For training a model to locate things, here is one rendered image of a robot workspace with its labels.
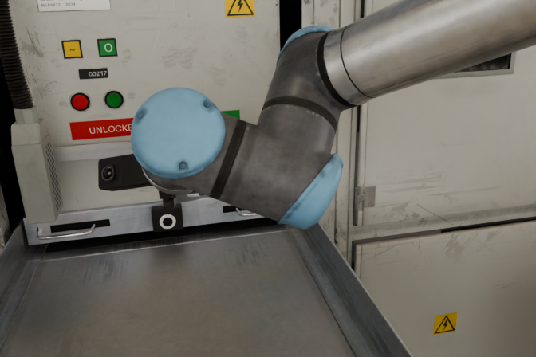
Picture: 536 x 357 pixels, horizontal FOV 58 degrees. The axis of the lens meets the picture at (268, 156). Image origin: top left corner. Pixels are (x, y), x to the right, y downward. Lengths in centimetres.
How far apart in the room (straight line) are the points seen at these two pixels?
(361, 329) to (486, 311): 63
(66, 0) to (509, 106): 89
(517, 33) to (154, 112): 33
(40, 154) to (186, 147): 45
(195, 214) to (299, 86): 54
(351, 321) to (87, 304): 43
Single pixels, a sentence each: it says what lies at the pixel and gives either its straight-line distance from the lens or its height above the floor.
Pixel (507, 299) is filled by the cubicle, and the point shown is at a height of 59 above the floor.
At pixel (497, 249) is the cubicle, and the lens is 127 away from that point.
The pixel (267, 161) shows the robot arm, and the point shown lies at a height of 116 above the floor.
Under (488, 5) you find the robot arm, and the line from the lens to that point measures 44.
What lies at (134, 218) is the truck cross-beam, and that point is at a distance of 101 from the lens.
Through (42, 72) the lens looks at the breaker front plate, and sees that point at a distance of 96.
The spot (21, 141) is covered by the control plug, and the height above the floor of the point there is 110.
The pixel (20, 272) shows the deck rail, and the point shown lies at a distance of 101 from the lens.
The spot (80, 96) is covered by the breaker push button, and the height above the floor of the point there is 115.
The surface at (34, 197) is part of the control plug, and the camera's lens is 91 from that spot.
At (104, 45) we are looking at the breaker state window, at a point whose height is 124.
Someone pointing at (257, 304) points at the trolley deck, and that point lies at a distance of 81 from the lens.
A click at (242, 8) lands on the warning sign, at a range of 94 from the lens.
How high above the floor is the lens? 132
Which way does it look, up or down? 19 degrees down
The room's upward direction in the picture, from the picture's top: 2 degrees counter-clockwise
